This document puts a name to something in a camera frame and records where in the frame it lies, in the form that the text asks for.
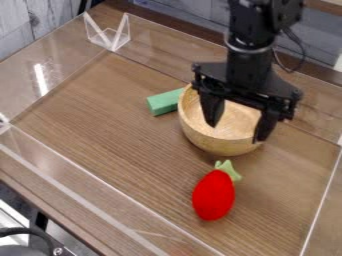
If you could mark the wooden bowl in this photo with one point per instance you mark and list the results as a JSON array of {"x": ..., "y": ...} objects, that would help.
[{"x": 230, "y": 138}]

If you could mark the red felt strawberry toy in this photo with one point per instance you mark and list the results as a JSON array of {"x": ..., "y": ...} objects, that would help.
[{"x": 214, "y": 192}]

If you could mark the black metal table bracket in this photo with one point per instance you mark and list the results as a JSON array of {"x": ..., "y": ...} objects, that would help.
[{"x": 41, "y": 241}]

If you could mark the green foam block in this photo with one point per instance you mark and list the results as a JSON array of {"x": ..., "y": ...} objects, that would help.
[{"x": 164, "y": 102}]

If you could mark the clear acrylic corner bracket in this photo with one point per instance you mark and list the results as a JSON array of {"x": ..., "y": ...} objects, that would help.
[{"x": 108, "y": 38}]

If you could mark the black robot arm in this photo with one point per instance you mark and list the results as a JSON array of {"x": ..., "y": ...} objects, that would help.
[{"x": 258, "y": 21}]

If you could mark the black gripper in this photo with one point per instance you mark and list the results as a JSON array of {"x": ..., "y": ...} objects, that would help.
[{"x": 244, "y": 79}]

